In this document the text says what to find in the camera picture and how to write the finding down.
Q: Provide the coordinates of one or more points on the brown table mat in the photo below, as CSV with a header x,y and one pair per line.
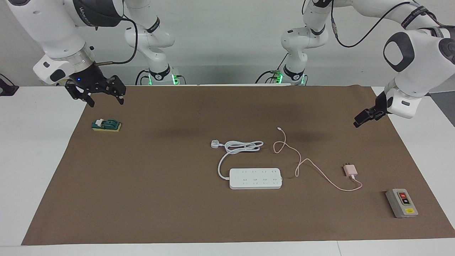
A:
x,y
142,199

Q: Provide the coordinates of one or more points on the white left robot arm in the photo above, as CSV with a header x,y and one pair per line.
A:
x,y
416,67

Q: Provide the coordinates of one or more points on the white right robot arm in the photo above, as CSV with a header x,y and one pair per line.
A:
x,y
53,32

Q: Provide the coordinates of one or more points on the pink charger adapter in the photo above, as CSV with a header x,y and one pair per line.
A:
x,y
349,170

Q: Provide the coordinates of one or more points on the green knife switch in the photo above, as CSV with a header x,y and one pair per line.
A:
x,y
106,125

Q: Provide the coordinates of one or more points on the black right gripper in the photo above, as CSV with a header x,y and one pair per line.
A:
x,y
92,80

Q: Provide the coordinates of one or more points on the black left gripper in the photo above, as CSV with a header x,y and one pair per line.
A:
x,y
379,108

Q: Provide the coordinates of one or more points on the grey push-button switch box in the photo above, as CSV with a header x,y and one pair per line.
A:
x,y
401,204

